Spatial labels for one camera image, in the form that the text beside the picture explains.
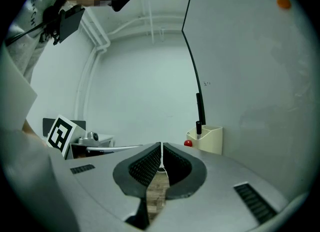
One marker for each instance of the black whiteboard marker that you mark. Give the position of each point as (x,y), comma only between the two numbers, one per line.
(198,129)

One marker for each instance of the black chest-mounted box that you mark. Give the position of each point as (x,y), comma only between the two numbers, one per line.
(71,22)

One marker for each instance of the person's grey sweatshirt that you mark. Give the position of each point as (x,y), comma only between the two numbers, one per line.
(27,26)

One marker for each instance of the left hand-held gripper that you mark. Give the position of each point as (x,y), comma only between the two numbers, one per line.
(60,133)

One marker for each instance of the white wall pipes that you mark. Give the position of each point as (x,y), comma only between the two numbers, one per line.
(100,41)

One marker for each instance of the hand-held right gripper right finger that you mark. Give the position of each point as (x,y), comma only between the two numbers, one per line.
(215,201)

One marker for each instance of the orange round magnet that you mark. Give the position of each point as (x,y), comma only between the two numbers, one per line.
(283,2)

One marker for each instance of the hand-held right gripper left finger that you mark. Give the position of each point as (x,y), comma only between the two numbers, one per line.
(100,191)

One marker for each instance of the cream marker holder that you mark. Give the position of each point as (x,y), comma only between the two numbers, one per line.
(210,140)

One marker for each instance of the red round magnet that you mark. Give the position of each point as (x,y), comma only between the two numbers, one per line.
(188,143)

